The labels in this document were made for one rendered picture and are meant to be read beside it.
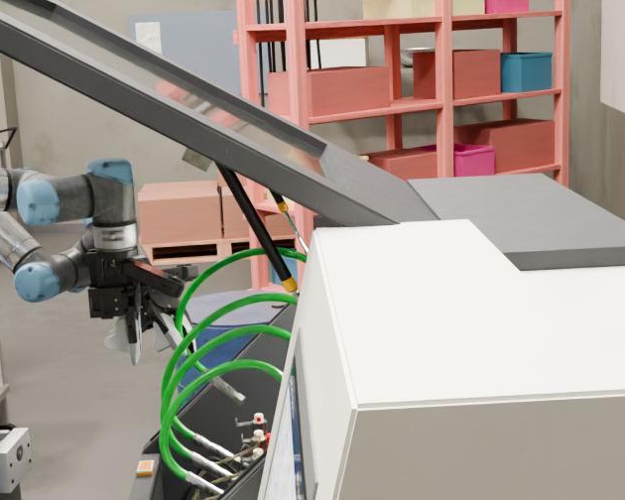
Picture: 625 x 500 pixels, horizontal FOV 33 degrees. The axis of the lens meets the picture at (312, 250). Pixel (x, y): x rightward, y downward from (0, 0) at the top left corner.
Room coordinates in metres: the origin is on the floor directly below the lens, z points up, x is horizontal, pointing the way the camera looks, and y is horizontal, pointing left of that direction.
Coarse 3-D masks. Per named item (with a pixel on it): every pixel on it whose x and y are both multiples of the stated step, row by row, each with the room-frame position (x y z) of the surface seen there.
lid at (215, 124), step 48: (0, 0) 1.82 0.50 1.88; (48, 0) 2.06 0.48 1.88; (0, 48) 1.42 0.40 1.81; (48, 48) 1.43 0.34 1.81; (96, 48) 1.85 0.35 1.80; (144, 48) 2.11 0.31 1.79; (96, 96) 1.43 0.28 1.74; (144, 96) 1.43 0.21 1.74; (192, 96) 1.87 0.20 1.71; (240, 96) 2.15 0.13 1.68; (192, 144) 1.43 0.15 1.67; (240, 144) 1.44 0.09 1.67; (288, 144) 1.90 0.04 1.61; (288, 192) 1.44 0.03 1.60; (336, 192) 1.44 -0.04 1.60; (384, 192) 1.74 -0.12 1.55
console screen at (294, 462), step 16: (304, 352) 1.21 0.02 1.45; (304, 368) 1.15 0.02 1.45; (288, 384) 1.30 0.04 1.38; (304, 384) 1.11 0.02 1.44; (288, 400) 1.24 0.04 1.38; (304, 400) 1.07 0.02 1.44; (288, 416) 1.20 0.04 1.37; (304, 416) 1.04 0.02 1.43; (288, 432) 1.16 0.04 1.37; (304, 432) 1.01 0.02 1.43; (288, 448) 1.12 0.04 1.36; (304, 448) 0.98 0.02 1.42; (272, 464) 1.28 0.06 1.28; (288, 464) 1.09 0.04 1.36; (304, 464) 0.95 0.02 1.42; (272, 480) 1.23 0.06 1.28; (288, 480) 1.05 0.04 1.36; (304, 480) 0.92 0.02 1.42; (272, 496) 1.19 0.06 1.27; (288, 496) 1.02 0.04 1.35; (304, 496) 0.90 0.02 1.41
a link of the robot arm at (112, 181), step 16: (96, 160) 1.81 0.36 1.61; (112, 160) 1.80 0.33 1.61; (96, 176) 1.77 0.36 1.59; (112, 176) 1.77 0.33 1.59; (128, 176) 1.79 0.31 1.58; (96, 192) 1.75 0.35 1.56; (112, 192) 1.77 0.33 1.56; (128, 192) 1.79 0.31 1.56; (96, 208) 1.76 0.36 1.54; (112, 208) 1.77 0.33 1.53; (128, 208) 1.78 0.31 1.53; (96, 224) 1.78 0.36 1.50; (112, 224) 1.77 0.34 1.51; (128, 224) 1.78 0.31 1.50
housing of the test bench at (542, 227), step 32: (416, 192) 2.02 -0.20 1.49; (448, 192) 1.98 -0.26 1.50; (480, 192) 1.96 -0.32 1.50; (512, 192) 1.95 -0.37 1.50; (544, 192) 1.93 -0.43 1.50; (480, 224) 1.66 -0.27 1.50; (512, 224) 1.65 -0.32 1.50; (544, 224) 1.64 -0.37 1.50; (576, 224) 1.63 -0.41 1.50; (608, 224) 1.62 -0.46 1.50; (512, 256) 1.47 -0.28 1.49; (544, 256) 1.47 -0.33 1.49; (576, 256) 1.47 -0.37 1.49; (608, 256) 1.47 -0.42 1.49; (544, 288) 1.37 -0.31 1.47; (576, 288) 1.36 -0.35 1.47; (608, 288) 1.36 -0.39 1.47; (576, 320) 1.21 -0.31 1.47; (608, 320) 1.21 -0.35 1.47; (608, 352) 1.09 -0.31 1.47
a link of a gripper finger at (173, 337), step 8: (168, 320) 1.94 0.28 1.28; (160, 328) 1.94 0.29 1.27; (176, 328) 1.94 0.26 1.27; (160, 336) 1.94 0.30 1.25; (168, 336) 1.92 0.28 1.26; (176, 336) 1.92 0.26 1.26; (160, 344) 1.93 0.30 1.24; (168, 344) 1.92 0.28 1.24; (176, 344) 1.91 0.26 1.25; (184, 352) 1.91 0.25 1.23
